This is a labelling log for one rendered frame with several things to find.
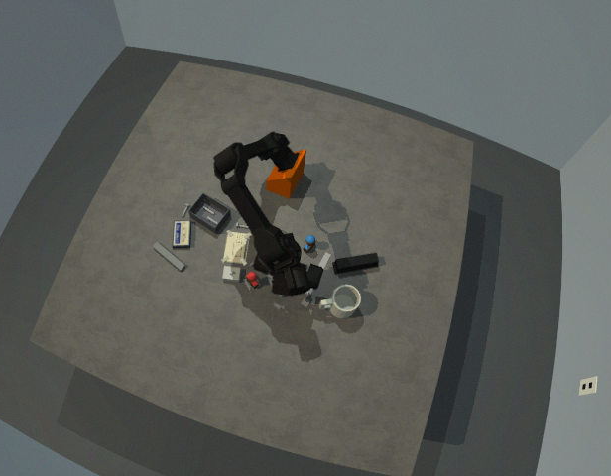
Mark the grey flat bar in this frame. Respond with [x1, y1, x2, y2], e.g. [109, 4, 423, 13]
[153, 242, 185, 271]
[305, 252, 331, 295]

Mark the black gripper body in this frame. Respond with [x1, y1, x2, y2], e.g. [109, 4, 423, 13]
[254, 253, 323, 290]

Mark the cream mug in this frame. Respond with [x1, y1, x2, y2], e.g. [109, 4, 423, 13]
[319, 285, 361, 319]

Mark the cream paper card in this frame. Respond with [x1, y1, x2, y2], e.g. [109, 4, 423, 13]
[221, 229, 252, 266]

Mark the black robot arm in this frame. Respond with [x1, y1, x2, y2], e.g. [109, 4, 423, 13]
[213, 132, 311, 296]

